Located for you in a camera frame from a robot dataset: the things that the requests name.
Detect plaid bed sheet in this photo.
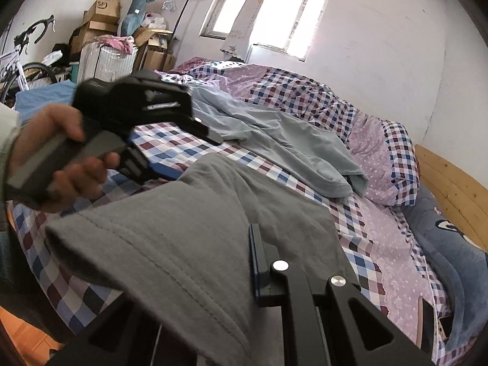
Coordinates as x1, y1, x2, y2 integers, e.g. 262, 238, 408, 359
8, 122, 458, 366

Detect tall cardboard box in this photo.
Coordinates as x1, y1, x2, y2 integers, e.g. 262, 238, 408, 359
143, 44, 176, 71

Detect cardboard box with round logo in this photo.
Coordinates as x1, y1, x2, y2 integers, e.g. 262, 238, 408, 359
83, 0, 122, 23

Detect wooden headboard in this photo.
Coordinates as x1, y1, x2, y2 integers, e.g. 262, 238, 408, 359
414, 144, 488, 252

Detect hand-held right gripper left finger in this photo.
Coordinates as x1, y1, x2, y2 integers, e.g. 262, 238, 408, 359
48, 293, 199, 366

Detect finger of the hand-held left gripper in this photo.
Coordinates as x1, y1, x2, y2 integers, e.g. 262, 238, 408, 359
182, 110, 222, 146
117, 145, 184, 185

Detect plaid and dotted quilt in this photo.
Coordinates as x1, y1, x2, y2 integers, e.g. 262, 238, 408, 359
154, 65, 420, 206

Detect white plastic bag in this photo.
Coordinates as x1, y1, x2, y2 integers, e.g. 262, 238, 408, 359
143, 12, 168, 29

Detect light blue sweatpants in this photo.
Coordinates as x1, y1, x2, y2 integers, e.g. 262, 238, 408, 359
188, 86, 369, 199

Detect white printed curtain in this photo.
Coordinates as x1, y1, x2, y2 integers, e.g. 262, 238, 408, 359
221, 0, 276, 62

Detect grey-green trousers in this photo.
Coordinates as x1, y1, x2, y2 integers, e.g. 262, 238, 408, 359
44, 154, 361, 366

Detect person's left hand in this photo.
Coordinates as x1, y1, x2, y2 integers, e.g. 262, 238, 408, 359
9, 102, 121, 212

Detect pink cloth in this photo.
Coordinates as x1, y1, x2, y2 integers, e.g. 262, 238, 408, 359
93, 35, 136, 55

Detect white bicycle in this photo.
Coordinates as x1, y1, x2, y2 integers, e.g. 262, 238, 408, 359
0, 14, 61, 103

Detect blue plush shark toy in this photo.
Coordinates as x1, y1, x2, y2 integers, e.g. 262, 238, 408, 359
116, 0, 159, 39

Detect open flap cardboard box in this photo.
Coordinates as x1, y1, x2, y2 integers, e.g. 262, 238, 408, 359
133, 27, 174, 46

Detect white ribbed suitcase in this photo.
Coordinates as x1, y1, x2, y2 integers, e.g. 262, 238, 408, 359
78, 42, 138, 84

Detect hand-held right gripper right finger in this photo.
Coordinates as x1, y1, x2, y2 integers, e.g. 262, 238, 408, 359
248, 223, 436, 366

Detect black clothes rack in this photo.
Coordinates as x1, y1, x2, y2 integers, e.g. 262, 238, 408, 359
158, 0, 201, 42

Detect folded blue cloth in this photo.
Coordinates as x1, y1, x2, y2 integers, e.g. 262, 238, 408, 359
15, 84, 77, 112

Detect maroon dotted pillow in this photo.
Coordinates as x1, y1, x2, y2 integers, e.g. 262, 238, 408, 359
170, 56, 214, 73

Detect plain brown cardboard box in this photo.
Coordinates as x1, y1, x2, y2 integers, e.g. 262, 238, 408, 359
70, 21, 119, 52

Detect window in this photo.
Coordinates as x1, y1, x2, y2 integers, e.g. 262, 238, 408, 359
200, 0, 338, 62

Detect person's left forearm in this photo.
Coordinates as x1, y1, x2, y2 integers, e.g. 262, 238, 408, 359
0, 103, 23, 199

